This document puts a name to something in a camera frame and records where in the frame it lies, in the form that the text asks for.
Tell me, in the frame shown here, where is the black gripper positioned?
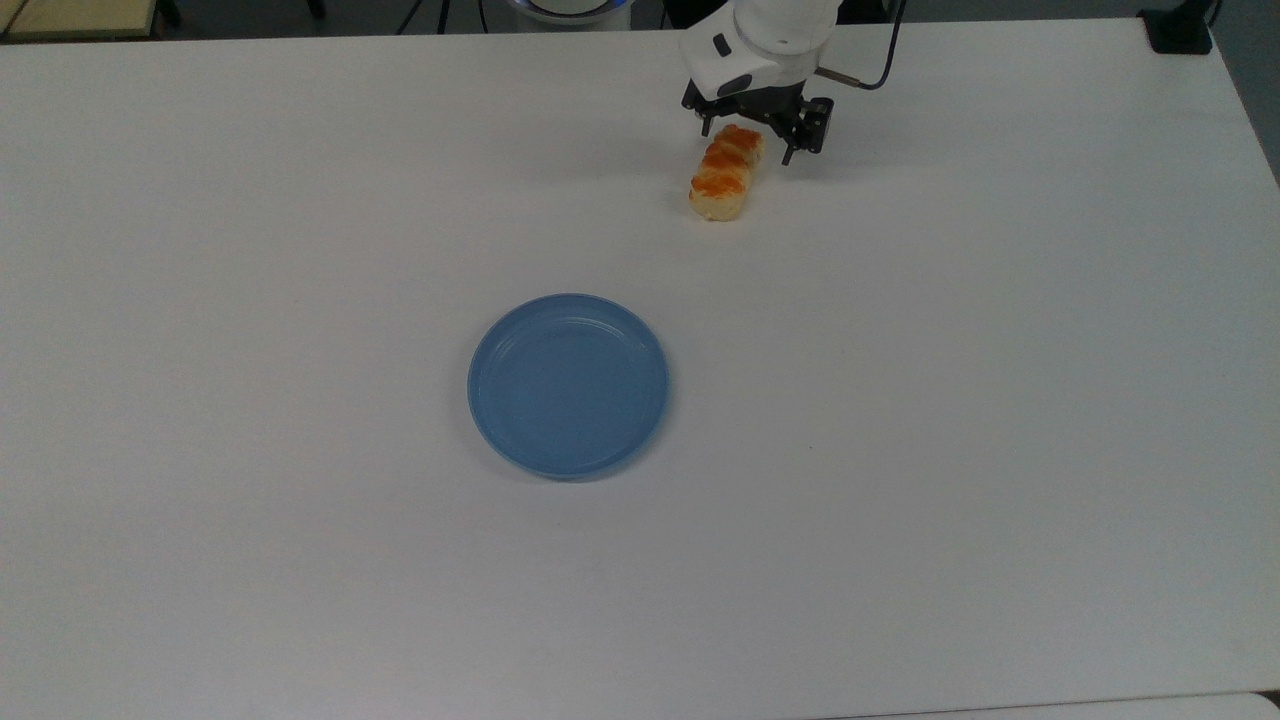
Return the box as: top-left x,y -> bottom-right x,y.
682,80 -> 835,167

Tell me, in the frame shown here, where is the orange glazed bread loaf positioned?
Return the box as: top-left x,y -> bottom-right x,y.
688,124 -> 767,222

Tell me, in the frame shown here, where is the blue round plate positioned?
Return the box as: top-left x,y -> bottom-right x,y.
467,293 -> 670,481

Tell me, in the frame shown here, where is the black corner table clamp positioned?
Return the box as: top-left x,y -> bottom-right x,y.
1138,0 -> 1223,56

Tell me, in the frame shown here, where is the wooden side table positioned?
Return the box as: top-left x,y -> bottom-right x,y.
0,0 -> 161,42

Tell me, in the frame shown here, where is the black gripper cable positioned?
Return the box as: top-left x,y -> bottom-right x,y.
814,0 -> 909,92

